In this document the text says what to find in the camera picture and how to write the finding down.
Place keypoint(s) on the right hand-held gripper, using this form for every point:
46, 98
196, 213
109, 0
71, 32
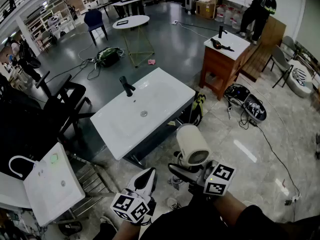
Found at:
217, 181

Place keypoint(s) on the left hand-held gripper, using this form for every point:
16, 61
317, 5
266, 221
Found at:
132, 206

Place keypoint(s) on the cream hair dryer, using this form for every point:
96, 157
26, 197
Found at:
190, 139

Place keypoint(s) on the large white sink basin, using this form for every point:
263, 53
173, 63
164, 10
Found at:
155, 101

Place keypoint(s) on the person's right forearm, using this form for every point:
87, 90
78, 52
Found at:
230, 209

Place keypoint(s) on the person's left forearm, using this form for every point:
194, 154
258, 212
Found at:
125, 231

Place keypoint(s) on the dark grey basin cabinet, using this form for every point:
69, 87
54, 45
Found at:
155, 144

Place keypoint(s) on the metal shelf rack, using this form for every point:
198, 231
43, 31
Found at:
92, 181

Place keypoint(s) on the person's black shirt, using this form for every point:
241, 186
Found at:
200, 224

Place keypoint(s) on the yellow-green backpack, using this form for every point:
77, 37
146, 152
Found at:
198, 104

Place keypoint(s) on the chrome basin drain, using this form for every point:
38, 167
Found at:
143, 113

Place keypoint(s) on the open black equipment bag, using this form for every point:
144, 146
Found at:
255, 109

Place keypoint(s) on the green soap bar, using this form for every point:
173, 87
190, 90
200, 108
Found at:
54, 158

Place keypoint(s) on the black basin faucet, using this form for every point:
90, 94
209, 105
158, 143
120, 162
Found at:
127, 89

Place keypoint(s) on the small white sink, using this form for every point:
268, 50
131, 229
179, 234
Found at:
50, 191

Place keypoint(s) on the power strip with plugs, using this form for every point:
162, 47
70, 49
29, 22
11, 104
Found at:
292, 199

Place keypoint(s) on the wooden vanity with white top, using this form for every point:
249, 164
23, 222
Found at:
220, 64

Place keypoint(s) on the pink cloth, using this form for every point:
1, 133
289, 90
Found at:
151, 62

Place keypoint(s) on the green bag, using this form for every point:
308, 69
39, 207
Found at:
107, 56

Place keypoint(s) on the white beanbag seat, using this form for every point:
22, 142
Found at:
300, 86

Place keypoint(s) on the white curved faucet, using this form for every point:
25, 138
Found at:
10, 165

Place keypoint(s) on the black vanity faucet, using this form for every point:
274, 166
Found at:
221, 32

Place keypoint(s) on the grey chair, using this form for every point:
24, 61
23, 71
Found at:
280, 56
288, 44

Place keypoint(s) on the clear water jug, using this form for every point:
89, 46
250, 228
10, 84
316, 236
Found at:
228, 17
220, 14
237, 20

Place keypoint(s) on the wooden panel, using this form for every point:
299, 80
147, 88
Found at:
272, 34

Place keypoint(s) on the black tablet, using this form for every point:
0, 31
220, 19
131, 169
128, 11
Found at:
122, 22

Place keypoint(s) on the cardboard box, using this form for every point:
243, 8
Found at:
205, 9

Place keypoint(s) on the round white table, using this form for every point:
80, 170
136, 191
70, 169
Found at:
135, 20

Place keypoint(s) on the silver suitcase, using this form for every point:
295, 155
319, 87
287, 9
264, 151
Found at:
191, 5

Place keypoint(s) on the blue chair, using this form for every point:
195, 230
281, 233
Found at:
93, 19

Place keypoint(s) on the white shelving unit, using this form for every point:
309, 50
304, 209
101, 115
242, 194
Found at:
55, 21

